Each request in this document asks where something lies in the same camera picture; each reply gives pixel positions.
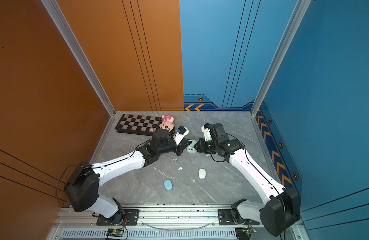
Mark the mint green earbud case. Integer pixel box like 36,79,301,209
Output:
186,140,198,154

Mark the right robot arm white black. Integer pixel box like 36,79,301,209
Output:
194,123,301,237

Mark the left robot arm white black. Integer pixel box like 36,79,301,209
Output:
64,126,191,225

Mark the white earbud case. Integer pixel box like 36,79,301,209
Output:
198,169,207,180

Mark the blue earbud case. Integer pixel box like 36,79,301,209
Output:
163,180,173,191

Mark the plush doll pink shirt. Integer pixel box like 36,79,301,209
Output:
159,115,175,133

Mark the black white chessboard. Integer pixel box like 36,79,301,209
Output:
115,114,161,136

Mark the green circuit board left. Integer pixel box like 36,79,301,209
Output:
106,228,125,239

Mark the white vent grille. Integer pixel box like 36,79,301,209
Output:
57,228,238,240

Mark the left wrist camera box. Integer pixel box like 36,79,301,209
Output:
172,126,190,146

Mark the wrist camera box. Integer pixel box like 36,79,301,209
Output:
201,123,212,142
172,126,190,146

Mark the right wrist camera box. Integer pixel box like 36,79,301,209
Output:
201,123,212,142

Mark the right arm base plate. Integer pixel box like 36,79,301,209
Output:
218,209,260,226

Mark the aluminium front rail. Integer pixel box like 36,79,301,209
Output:
53,205,302,229

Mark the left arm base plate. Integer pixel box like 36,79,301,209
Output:
96,209,139,227

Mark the right corner aluminium post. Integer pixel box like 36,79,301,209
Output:
251,0,311,117

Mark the corner aluminium post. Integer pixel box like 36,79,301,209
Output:
41,0,115,117
251,0,311,117

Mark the left corner aluminium post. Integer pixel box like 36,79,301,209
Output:
41,0,115,117

